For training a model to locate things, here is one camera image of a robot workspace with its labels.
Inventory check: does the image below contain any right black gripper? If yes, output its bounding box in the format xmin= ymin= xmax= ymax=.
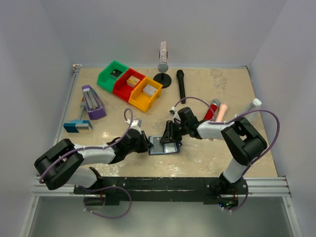
xmin=159 ymin=119 xmax=189 ymax=144

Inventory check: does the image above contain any blue leather card holder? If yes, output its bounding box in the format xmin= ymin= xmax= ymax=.
xmin=148 ymin=136 xmax=182 ymax=156

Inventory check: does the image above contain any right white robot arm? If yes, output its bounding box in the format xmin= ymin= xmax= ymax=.
xmin=159 ymin=107 xmax=268 ymax=194

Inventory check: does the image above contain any card stack in yellow bin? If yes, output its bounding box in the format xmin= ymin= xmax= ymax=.
xmin=143 ymin=84 xmax=157 ymax=97

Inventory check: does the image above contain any card stack in red bin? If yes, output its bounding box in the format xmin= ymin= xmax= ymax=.
xmin=126 ymin=76 xmax=140 ymax=87

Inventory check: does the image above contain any card stack in green bin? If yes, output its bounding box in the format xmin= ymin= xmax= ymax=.
xmin=110 ymin=70 xmax=122 ymax=80

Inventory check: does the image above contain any yellow plastic bin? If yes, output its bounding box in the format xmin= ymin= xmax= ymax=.
xmin=128 ymin=77 xmax=162 ymax=112

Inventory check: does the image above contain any red glitter microphone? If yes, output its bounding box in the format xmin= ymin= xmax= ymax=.
xmin=204 ymin=99 xmax=220 ymax=120

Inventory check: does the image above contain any black round microphone stand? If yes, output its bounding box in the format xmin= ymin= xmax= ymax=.
xmin=154 ymin=73 xmax=172 ymax=88

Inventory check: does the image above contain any purple metronome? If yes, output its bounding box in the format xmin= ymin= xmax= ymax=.
xmin=82 ymin=85 xmax=107 ymax=120

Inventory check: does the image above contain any black handheld microphone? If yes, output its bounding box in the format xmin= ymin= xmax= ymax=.
xmin=176 ymin=70 xmax=186 ymax=104

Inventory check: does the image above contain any red plastic bin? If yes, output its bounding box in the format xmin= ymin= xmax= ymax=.
xmin=112 ymin=68 xmax=145 ymax=102

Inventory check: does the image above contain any glitter microphone on stand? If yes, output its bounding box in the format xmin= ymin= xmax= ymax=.
xmin=158 ymin=41 xmax=168 ymax=73

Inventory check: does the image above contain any blue grey block tool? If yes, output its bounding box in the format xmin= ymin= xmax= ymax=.
xmin=63 ymin=98 xmax=92 ymax=133

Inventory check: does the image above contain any green plastic bin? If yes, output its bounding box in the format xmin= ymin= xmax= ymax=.
xmin=97 ymin=60 xmax=129 ymax=93

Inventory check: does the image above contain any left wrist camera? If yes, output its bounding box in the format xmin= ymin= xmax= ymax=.
xmin=125 ymin=118 xmax=142 ymax=133

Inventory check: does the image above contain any base left purple cable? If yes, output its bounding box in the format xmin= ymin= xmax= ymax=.
xmin=83 ymin=185 xmax=133 ymax=219

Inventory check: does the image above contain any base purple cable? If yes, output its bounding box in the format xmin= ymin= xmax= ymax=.
xmin=221 ymin=181 xmax=250 ymax=212
xmin=83 ymin=185 xmax=133 ymax=219

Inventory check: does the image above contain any base right purple cable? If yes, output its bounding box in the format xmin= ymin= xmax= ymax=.
xmin=221 ymin=181 xmax=250 ymax=212

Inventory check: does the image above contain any aluminium frame rail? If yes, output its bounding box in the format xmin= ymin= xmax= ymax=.
xmin=19 ymin=64 xmax=82 ymax=237

